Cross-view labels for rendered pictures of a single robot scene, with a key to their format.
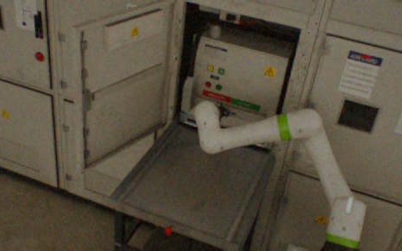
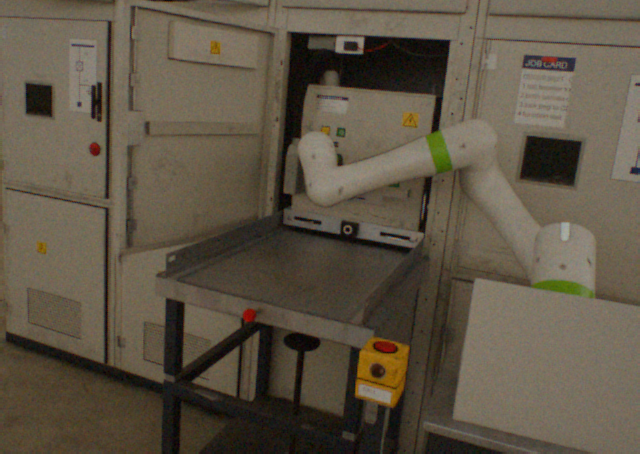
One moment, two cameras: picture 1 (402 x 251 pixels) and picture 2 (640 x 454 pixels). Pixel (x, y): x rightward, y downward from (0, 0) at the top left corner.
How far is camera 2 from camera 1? 99 cm
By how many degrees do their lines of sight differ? 21
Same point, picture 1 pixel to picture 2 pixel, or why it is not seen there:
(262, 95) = not seen: hidden behind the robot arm
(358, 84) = (544, 107)
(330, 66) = (499, 86)
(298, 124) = (460, 134)
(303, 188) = not seen: hidden behind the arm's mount
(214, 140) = (328, 178)
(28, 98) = (75, 216)
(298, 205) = not seen: hidden behind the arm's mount
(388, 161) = (611, 233)
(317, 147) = (494, 189)
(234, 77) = (359, 138)
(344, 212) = (557, 241)
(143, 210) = (210, 288)
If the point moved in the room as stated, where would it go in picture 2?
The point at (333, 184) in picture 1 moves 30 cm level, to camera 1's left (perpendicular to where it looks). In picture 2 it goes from (529, 236) to (412, 223)
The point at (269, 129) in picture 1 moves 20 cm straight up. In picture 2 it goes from (413, 150) to (423, 74)
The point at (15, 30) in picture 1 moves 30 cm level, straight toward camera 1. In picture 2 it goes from (67, 117) to (60, 122)
